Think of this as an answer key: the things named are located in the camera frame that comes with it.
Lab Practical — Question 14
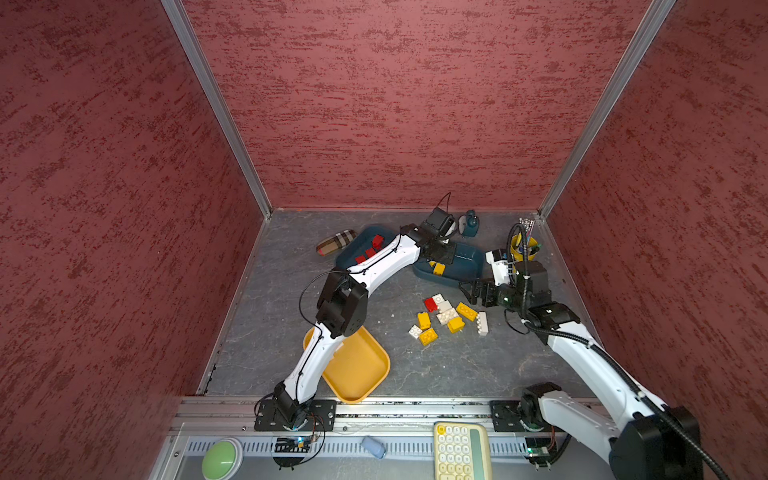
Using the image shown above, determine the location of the yellow lego bottom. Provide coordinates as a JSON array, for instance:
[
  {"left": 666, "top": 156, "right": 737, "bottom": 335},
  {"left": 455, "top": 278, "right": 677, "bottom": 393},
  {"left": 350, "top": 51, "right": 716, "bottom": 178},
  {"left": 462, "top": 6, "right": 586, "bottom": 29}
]
[{"left": 418, "top": 328, "right": 438, "bottom": 346}]

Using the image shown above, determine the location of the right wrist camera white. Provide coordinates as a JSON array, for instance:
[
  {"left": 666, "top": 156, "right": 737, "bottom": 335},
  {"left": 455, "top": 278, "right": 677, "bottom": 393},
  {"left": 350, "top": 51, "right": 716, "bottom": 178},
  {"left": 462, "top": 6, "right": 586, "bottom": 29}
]
[{"left": 485, "top": 249, "right": 510, "bottom": 286}]

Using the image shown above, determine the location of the teal plastic bin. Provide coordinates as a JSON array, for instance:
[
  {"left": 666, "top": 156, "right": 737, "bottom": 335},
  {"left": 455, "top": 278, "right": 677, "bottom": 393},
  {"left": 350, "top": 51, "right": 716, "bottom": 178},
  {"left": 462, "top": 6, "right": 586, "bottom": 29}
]
[
  {"left": 411, "top": 243, "right": 485, "bottom": 287},
  {"left": 335, "top": 225, "right": 398, "bottom": 269}
]

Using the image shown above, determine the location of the yellow pen cup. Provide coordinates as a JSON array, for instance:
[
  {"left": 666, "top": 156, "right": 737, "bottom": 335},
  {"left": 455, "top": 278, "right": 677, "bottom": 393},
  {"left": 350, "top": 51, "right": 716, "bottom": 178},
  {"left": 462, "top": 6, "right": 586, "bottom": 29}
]
[{"left": 506, "top": 232, "right": 541, "bottom": 265}]

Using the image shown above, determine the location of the left circuit board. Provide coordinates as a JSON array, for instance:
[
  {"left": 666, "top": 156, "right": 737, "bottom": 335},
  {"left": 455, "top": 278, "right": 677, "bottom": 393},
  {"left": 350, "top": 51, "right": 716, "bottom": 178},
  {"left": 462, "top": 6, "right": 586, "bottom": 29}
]
[{"left": 274, "top": 437, "right": 312, "bottom": 455}]

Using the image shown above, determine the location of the yellow plastic tray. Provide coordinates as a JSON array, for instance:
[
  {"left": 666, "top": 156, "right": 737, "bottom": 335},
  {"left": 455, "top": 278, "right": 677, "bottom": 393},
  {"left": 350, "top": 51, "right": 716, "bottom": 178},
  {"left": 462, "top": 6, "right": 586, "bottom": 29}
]
[{"left": 322, "top": 327, "right": 391, "bottom": 404}]

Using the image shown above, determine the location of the circuit board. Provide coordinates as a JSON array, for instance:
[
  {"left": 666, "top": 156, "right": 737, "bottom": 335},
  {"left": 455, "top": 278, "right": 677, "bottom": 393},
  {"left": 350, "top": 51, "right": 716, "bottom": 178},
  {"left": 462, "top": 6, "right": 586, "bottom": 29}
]
[
  {"left": 524, "top": 437, "right": 555, "bottom": 463},
  {"left": 274, "top": 437, "right": 312, "bottom": 455}
]

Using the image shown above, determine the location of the plaid fabric pouch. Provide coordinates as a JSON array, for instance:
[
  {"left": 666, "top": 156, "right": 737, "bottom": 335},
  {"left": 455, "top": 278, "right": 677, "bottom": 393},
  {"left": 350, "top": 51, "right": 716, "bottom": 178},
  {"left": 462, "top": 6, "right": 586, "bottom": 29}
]
[{"left": 316, "top": 229, "right": 357, "bottom": 256}]

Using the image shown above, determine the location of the green push button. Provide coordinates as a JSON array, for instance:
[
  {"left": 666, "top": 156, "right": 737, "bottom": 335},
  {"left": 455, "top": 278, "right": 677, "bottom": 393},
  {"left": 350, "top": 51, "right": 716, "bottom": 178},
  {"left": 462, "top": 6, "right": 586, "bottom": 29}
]
[{"left": 201, "top": 437, "right": 244, "bottom": 480}]

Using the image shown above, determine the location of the cream green calculator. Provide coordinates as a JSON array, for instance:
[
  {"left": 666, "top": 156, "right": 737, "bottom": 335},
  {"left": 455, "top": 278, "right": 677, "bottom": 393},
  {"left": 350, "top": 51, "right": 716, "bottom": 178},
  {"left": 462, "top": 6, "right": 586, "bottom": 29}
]
[{"left": 433, "top": 422, "right": 492, "bottom": 480}]

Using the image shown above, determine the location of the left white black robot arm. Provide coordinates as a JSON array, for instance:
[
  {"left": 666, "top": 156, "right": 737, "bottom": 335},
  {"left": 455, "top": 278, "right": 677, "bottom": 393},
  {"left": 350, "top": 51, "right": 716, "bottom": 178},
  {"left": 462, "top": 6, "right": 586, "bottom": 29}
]
[{"left": 273, "top": 207, "right": 458, "bottom": 429}]

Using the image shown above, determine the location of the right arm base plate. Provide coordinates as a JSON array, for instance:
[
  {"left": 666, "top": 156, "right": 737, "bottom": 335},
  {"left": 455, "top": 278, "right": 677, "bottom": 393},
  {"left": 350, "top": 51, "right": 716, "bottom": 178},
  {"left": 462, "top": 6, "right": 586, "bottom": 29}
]
[{"left": 489, "top": 397, "right": 557, "bottom": 433}]

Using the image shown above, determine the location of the teal white small bottle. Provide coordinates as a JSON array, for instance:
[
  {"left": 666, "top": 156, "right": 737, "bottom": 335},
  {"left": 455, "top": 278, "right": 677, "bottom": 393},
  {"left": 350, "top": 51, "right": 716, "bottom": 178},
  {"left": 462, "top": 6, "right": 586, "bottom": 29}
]
[{"left": 458, "top": 210, "right": 479, "bottom": 238}]

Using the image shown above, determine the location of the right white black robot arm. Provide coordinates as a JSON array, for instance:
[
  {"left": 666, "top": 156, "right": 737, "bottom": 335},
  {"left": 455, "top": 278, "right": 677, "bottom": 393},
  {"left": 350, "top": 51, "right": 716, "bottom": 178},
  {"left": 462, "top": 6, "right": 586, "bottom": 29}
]
[{"left": 459, "top": 261, "right": 708, "bottom": 479}]

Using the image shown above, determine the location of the white lego far right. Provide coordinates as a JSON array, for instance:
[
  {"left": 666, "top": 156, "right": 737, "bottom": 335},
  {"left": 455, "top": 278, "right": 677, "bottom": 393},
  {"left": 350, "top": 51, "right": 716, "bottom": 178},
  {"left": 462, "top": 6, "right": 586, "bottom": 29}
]
[{"left": 476, "top": 312, "right": 489, "bottom": 337}]

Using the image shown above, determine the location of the right circuit board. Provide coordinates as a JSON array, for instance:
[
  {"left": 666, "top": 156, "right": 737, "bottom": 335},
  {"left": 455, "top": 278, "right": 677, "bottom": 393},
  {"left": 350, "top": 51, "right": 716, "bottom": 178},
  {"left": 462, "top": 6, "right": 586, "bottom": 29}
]
[{"left": 524, "top": 437, "right": 555, "bottom": 463}]

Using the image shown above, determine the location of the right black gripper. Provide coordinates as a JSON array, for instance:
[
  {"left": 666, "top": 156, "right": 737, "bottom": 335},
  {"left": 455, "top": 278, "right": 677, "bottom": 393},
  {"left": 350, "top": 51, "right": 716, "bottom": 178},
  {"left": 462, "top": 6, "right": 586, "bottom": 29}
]
[{"left": 457, "top": 276, "right": 529, "bottom": 313}]

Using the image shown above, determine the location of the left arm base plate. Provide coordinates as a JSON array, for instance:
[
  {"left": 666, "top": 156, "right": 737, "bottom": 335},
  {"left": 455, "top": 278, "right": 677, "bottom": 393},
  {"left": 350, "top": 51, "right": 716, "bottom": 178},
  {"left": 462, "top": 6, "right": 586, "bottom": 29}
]
[{"left": 253, "top": 398, "right": 338, "bottom": 433}]

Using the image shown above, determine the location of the left teal plastic bin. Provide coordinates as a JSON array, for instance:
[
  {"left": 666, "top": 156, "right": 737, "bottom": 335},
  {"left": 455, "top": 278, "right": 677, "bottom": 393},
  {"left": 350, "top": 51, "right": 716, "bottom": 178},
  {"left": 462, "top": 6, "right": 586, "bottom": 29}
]
[{"left": 335, "top": 225, "right": 398, "bottom": 269}]

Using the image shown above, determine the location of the red lego middle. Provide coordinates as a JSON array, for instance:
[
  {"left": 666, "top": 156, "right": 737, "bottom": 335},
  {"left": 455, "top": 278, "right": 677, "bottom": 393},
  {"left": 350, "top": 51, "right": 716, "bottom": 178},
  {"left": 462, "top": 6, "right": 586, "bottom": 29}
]
[{"left": 424, "top": 298, "right": 438, "bottom": 312}]

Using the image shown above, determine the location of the small blue grey cylinder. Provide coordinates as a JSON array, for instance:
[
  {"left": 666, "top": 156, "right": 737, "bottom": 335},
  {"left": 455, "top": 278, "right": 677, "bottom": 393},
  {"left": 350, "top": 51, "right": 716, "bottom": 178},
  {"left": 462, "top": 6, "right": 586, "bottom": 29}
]
[{"left": 361, "top": 436, "right": 387, "bottom": 460}]

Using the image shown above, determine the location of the white lego cluster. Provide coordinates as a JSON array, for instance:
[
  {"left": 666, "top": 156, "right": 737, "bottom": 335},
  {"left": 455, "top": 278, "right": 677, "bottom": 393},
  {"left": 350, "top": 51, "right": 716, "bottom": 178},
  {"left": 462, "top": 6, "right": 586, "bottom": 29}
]
[{"left": 432, "top": 294, "right": 459, "bottom": 325}]

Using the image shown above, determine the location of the right teal plastic bin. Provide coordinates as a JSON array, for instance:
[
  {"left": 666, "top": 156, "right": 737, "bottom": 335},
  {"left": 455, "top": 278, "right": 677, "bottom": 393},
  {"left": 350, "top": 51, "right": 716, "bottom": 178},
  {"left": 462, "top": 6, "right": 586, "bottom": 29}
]
[{"left": 411, "top": 243, "right": 485, "bottom": 287}]

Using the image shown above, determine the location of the white lego small centre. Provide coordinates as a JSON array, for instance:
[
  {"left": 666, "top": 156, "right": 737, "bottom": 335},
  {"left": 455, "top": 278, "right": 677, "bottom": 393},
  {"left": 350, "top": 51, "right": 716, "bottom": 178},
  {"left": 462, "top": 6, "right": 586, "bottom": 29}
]
[{"left": 408, "top": 325, "right": 422, "bottom": 339}]

